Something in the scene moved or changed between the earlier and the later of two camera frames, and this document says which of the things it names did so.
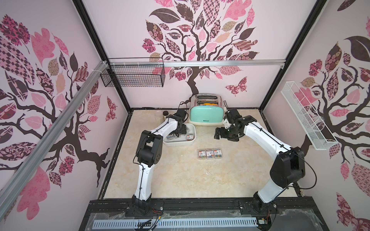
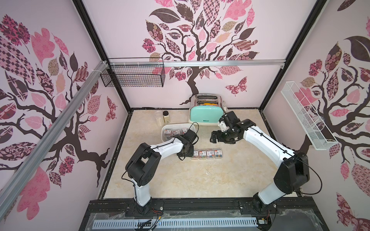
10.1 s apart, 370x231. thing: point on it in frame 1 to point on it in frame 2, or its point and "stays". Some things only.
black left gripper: [182, 131] to [190, 153]
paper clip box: [210, 153] stays
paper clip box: [218, 153] stays
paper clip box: [201, 154] stays
